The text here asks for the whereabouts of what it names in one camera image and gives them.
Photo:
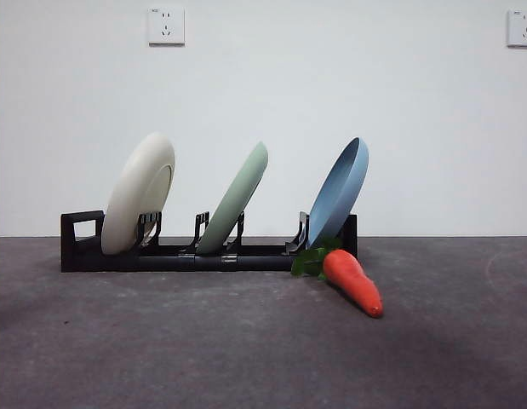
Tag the orange carrot with green leaves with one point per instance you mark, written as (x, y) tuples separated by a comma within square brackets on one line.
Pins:
[(352, 281)]

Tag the white wall socket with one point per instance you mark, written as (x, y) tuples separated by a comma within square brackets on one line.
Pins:
[(522, 28), (167, 26)]

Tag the blue plate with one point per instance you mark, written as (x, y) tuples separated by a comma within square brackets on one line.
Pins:
[(335, 200)]

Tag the cream white plate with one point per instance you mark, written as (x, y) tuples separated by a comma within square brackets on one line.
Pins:
[(135, 191)]

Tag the black plate rack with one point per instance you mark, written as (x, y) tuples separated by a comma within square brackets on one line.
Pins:
[(118, 262)]

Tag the light green plate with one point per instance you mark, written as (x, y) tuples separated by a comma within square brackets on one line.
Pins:
[(233, 200)]

